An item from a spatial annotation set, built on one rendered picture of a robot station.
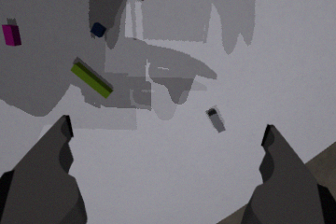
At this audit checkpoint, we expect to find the lime green rod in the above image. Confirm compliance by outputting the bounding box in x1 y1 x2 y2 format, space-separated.
71 62 113 98

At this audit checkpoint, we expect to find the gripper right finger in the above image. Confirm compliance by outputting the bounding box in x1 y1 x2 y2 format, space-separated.
241 124 336 224

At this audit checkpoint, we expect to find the small blue cube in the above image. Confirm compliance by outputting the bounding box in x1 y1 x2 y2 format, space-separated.
91 22 106 37

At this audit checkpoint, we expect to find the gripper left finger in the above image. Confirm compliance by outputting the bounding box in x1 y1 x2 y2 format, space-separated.
0 115 88 224

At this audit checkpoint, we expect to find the grey rod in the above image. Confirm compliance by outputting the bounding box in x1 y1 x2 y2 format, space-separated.
208 109 225 133

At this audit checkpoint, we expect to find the magenta rectangular block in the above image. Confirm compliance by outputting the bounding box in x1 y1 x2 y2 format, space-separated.
2 24 21 46

